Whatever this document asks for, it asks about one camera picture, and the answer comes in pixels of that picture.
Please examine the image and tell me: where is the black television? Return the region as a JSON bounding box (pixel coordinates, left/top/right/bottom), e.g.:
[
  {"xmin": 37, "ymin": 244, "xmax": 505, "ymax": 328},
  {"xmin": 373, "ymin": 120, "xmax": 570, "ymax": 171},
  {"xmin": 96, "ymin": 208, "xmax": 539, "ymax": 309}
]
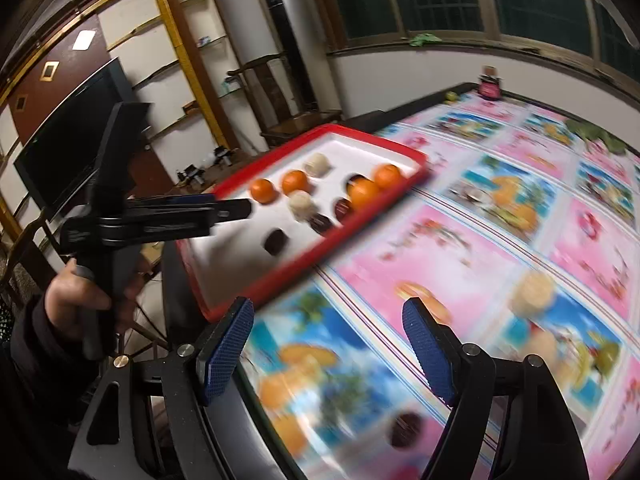
[{"xmin": 14, "ymin": 57, "xmax": 138, "ymax": 221}]

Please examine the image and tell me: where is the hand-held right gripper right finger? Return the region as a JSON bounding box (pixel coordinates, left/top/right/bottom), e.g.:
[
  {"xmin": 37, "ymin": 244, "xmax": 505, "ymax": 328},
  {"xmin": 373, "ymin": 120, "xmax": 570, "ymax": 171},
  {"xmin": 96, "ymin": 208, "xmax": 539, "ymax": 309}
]
[{"xmin": 401, "ymin": 296, "xmax": 591, "ymax": 480}]

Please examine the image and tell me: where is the printed tablecloth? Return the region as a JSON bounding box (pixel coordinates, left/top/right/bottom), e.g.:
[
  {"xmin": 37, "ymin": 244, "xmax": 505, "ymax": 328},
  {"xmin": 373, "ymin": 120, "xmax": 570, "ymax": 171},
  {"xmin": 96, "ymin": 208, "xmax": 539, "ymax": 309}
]
[{"xmin": 235, "ymin": 92, "xmax": 640, "ymax": 480}]

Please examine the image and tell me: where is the white ceiling light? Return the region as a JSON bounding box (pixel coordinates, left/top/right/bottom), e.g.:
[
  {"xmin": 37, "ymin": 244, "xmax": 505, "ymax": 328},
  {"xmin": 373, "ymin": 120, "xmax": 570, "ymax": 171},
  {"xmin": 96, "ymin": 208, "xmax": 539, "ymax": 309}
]
[{"xmin": 71, "ymin": 29, "xmax": 102, "ymax": 52}]

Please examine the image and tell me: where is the person's left forearm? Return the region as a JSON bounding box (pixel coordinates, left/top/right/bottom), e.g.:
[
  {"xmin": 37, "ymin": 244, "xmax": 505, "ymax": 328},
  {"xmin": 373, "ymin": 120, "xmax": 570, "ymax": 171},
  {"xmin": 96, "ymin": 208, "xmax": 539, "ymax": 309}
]
[{"xmin": 0, "ymin": 295, "xmax": 106, "ymax": 441}]

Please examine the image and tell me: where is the red tray with white inside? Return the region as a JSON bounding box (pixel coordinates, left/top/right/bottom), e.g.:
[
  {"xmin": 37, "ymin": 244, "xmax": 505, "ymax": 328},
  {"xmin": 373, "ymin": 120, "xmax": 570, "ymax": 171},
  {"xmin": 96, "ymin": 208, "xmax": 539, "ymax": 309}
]
[{"xmin": 175, "ymin": 124, "xmax": 431, "ymax": 323}]

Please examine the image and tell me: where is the wooden framed window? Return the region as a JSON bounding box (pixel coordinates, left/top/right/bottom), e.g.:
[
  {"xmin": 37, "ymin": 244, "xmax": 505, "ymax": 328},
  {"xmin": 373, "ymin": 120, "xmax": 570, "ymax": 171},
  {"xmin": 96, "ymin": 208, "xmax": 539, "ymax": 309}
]
[{"xmin": 300, "ymin": 0, "xmax": 640, "ymax": 86}]

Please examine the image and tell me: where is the tower air conditioner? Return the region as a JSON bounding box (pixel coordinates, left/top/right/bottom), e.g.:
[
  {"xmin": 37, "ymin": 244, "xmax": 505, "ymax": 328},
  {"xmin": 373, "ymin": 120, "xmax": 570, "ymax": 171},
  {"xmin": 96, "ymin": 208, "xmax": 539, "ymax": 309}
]
[{"xmin": 251, "ymin": 0, "xmax": 331, "ymax": 121}]

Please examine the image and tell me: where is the wooden chair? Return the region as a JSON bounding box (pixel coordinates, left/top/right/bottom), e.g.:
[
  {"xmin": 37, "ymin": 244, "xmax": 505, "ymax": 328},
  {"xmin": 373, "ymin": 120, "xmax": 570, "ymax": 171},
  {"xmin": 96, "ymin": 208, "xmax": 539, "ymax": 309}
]
[{"xmin": 227, "ymin": 53, "xmax": 346, "ymax": 148}]

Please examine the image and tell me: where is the dark jar with pink label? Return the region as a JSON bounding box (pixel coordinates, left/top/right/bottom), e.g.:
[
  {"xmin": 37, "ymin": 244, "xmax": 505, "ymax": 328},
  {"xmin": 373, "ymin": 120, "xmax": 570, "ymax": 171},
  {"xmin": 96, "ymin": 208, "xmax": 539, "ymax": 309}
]
[{"xmin": 479, "ymin": 66, "xmax": 502, "ymax": 100}]

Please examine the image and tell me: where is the person's left hand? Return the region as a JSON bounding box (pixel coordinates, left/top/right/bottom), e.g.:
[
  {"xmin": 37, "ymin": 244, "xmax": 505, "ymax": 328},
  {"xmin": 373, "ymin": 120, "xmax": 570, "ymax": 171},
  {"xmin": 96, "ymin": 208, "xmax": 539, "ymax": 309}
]
[{"xmin": 44, "ymin": 255, "xmax": 152, "ymax": 342}]

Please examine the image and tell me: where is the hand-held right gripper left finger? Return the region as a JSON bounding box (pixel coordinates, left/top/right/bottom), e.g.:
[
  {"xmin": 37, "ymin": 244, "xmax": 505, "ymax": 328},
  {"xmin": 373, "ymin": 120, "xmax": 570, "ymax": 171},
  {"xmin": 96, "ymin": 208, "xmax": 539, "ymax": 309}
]
[{"xmin": 67, "ymin": 296, "xmax": 256, "ymax": 480}]

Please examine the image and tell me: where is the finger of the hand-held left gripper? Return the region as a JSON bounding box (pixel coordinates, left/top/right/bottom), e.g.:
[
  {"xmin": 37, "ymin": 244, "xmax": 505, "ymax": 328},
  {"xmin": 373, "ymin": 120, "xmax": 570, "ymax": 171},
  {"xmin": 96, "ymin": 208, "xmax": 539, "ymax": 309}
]
[
  {"xmin": 212, "ymin": 198, "xmax": 253, "ymax": 222},
  {"xmin": 126, "ymin": 194, "xmax": 217, "ymax": 209}
]

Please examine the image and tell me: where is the gold framed wall shelf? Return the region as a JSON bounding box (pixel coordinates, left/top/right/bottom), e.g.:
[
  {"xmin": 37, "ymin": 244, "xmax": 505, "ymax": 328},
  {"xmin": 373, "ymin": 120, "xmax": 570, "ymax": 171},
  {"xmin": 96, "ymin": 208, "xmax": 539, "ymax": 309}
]
[{"xmin": 97, "ymin": 0, "xmax": 241, "ymax": 171}]

